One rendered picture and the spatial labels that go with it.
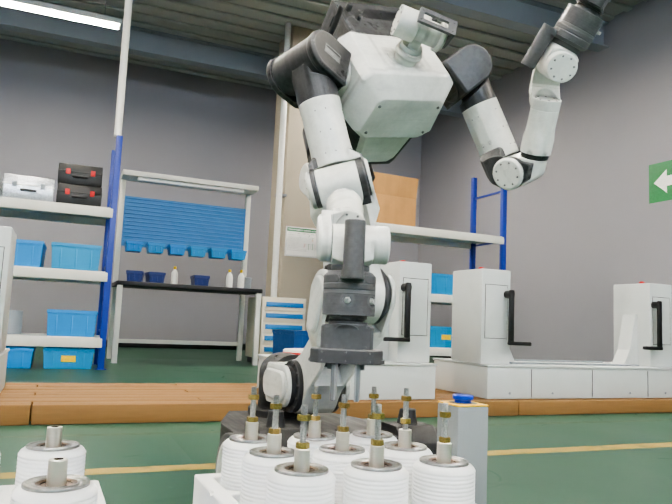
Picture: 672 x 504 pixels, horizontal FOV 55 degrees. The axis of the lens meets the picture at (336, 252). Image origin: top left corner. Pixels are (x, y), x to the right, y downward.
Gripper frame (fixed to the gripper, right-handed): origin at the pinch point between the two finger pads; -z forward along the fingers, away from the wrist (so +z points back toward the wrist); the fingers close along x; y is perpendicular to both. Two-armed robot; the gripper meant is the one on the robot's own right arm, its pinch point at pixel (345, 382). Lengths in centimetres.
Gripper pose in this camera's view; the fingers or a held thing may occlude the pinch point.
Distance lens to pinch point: 108.3
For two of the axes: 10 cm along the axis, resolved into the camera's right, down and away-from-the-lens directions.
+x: -10.0, -0.3, 0.8
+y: -0.8, -1.1, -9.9
